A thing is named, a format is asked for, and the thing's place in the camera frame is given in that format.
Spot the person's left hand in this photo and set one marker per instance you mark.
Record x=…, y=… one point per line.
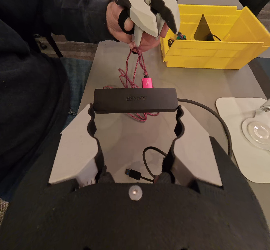
x=114, y=24

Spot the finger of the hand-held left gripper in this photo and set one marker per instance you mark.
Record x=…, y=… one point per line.
x=143, y=11
x=168, y=5

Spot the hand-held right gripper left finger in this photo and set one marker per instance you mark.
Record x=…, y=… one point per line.
x=73, y=148

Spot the person's left forearm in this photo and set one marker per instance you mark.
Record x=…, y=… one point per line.
x=73, y=11

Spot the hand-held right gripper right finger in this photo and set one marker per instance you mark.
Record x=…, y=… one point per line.
x=194, y=153

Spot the black usb hub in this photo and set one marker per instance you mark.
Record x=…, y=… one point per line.
x=109, y=101

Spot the person's jeans leg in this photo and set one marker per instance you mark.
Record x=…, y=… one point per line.
x=76, y=81

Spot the yellow plastic bin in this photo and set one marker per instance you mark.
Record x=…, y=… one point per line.
x=211, y=58

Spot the white stand base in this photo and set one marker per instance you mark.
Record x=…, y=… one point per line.
x=232, y=115

